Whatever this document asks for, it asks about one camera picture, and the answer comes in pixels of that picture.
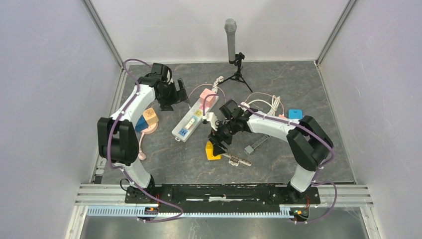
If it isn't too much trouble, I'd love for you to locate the purple cable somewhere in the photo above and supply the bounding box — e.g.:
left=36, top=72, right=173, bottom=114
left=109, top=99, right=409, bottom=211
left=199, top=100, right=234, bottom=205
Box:
left=105, top=58, right=185, bottom=224
left=202, top=94, right=338, bottom=224

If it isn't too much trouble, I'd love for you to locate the grey microphone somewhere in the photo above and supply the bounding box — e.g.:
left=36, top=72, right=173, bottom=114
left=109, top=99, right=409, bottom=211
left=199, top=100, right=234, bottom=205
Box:
left=224, top=18, right=237, bottom=64

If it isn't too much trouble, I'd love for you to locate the beige cube socket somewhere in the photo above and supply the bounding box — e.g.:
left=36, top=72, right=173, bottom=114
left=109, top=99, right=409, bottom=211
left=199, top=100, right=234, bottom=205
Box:
left=142, top=108, right=159, bottom=126

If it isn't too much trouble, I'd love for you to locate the pink round socket base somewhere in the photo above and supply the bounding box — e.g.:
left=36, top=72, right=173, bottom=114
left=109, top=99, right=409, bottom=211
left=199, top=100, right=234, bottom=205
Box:
left=141, top=122, right=158, bottom=134

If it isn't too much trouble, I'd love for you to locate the black mini tripod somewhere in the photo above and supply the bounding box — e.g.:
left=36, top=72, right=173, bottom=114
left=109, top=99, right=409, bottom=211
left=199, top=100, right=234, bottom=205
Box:
left=219, top=52, right=253, bottom=93

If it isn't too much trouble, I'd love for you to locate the white power strip cord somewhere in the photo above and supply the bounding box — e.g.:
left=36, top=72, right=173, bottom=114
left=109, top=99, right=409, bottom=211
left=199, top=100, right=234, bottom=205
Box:
left=247, top=96, right=282, bottom=116

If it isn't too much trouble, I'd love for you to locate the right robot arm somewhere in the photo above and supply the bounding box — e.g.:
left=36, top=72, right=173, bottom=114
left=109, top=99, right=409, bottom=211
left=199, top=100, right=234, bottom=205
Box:
left=202, top=100, right=335, bottom=203

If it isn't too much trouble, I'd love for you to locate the slotted cable duct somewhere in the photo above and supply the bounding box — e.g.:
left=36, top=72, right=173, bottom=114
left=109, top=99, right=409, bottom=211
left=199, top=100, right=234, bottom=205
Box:
left=86, top=206, right=298, bottom=219

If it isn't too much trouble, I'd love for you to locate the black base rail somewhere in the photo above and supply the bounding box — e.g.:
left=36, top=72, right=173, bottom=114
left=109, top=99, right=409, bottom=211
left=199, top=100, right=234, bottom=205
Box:
left=124, top=183, right=321, bottom=214

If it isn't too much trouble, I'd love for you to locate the white plug adapter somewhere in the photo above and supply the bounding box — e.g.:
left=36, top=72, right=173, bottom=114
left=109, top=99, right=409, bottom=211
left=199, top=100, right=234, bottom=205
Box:
left=185, top=118, right=196, bottom=130

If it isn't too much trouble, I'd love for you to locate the dark blue cube socket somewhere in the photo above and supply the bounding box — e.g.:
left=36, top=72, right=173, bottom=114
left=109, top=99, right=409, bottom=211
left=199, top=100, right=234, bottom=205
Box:
left=134, top=116, right=149, bottom=132

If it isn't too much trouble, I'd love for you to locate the blue plug adapter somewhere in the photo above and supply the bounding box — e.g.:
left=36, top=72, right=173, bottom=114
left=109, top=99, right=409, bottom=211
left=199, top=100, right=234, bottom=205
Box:
left=288, top=109, right=303, bottom=120

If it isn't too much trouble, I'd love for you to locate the yellow cube socket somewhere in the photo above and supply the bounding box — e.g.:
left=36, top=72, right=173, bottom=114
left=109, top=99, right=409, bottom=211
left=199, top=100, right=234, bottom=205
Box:
left=205, top=141, right=221, bottom=161

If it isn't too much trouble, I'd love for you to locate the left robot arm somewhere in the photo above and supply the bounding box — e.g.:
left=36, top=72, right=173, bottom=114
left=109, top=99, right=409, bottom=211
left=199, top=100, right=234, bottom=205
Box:
left=97, top=63, right=189, bottom=203

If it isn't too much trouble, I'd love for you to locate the pink cube socket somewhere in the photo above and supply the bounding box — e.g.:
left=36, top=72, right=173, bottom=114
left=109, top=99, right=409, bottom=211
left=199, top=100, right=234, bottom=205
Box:
left=200, top=89, right=216, bottom=107

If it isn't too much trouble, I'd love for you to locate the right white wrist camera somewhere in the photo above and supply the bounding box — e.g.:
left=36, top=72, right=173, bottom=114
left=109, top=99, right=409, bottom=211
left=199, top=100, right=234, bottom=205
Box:
left=202, top=112, right=218, bottom=131

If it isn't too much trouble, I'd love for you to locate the long white power strip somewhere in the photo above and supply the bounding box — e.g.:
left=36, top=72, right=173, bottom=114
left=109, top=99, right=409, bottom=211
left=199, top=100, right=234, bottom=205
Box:
left=172, top=99, right=203, bottom=142

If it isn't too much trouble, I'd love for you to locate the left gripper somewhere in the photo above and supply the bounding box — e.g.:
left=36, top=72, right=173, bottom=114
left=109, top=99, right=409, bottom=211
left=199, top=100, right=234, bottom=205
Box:
left=157, top=79, right=190, bottom=112

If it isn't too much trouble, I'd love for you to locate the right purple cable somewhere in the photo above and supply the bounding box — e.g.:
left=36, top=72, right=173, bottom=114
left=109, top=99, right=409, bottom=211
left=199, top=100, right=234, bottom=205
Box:
left=202, top=94, right=338, bottom=224

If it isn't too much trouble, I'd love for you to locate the grey plastic bracket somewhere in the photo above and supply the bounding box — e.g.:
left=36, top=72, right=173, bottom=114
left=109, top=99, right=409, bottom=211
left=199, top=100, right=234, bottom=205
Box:
left=244, top=135, right=270, bottom=155

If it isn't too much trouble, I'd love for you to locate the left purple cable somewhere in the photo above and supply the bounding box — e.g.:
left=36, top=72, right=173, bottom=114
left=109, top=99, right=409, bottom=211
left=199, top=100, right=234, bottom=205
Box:
left=105, top=58, right=185, bottom=224

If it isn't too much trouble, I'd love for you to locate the pink coiled cable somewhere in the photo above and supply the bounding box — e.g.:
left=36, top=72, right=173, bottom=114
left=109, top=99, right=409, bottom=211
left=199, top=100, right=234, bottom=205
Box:
left=137, top=131, right=147, bottom=162

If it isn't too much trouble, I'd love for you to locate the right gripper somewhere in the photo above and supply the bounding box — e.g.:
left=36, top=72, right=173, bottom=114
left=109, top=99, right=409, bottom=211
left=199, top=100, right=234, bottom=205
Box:
left=208, top=119, right=238, bottom=156

